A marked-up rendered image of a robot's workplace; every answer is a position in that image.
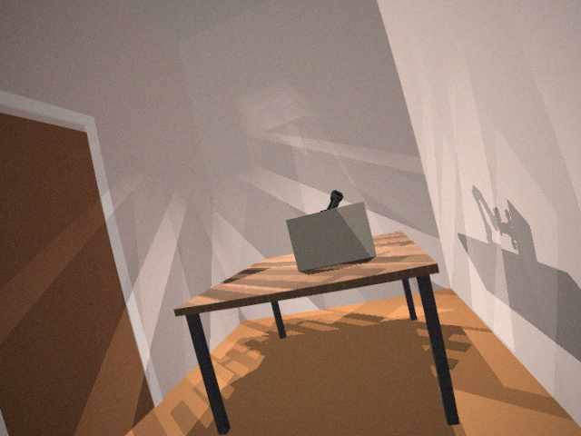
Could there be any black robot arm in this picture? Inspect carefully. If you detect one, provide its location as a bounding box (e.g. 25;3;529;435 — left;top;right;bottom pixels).
327;190;343;209

